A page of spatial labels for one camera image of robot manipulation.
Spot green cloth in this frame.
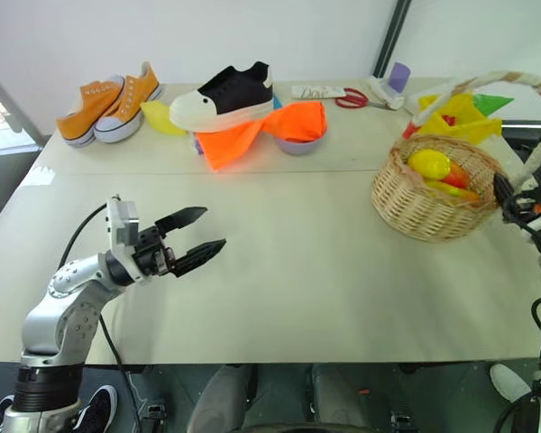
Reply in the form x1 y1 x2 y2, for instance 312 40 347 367
471 92 517 120

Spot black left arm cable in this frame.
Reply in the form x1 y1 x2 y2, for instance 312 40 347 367
56 202 145 433

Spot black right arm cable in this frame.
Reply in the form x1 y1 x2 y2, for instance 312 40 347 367
512 219 541 250

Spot white shoe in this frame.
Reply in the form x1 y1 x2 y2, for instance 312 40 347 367
489 363 534 403

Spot dark window frame post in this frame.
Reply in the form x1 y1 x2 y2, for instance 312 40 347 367
371 0 412 80

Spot purple cylinder cup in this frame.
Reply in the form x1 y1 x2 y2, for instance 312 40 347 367
387 61 412 93

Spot dark blue speckled shoe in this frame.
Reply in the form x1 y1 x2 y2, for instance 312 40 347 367
70 383 120 433

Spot orange cloth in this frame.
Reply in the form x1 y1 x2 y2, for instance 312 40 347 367
193 100 329 173

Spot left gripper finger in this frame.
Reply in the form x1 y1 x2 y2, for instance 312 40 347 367
154 206 208 236
170 238 228 278

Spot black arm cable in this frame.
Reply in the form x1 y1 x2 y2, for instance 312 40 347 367
56 202 145 433
512 219 541 250

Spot grey bowl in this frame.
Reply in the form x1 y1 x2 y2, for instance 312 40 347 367
272 129 328 157

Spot orange red fruit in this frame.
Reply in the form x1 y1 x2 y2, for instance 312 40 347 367
438 161 472 190

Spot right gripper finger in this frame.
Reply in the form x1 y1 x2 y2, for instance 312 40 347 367
501 200 525 226
492 172 517 214

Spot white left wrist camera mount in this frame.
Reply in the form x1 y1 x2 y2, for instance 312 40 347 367
105 195 142 263

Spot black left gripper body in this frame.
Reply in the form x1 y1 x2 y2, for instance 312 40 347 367
132 224 178 283

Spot yellow cloth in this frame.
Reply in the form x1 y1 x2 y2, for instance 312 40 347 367
417 91 504 146

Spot white Dove box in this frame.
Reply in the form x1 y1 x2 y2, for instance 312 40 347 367
290 84 348 101

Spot wicker basket with handle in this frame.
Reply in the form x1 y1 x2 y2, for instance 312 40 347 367
370 69 541 244

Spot yellow orange fruit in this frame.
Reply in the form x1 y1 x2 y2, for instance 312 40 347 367
426 179 481 205

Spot red handled scissors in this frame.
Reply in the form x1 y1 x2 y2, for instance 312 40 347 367
334 87 390 111

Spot yellow lemon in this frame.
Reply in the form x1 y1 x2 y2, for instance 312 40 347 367
407 149 453 181

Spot black and white sneaker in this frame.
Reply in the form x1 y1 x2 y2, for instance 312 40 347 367
168 60 277 134

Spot orange canvas sneaker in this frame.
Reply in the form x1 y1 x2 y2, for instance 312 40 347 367
55 74 127 149
93 61 164 144

